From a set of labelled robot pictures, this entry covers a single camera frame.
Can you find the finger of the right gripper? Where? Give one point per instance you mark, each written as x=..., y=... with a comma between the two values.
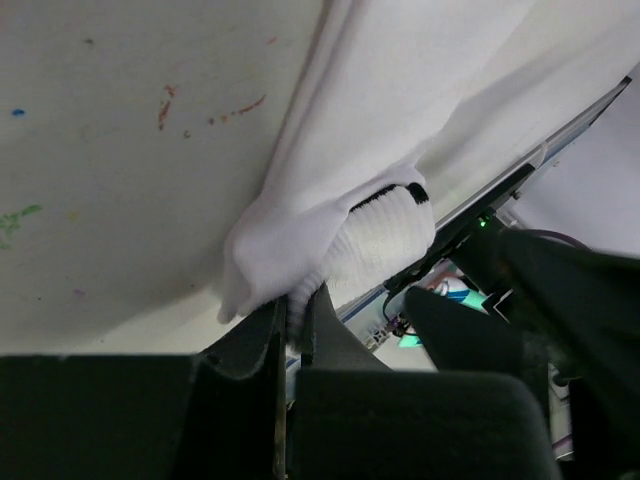
x=587, y=304
x=503, y=369

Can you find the white sock black stripes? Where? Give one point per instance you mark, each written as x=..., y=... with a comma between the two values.
x=406, y=110

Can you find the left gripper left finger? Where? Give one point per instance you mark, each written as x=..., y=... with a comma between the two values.
x=216, y=414

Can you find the aluminium rail frame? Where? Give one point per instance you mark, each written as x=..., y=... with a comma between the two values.
x=559, y=188

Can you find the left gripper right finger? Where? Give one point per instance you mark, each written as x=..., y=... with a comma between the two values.
x=358, y=419

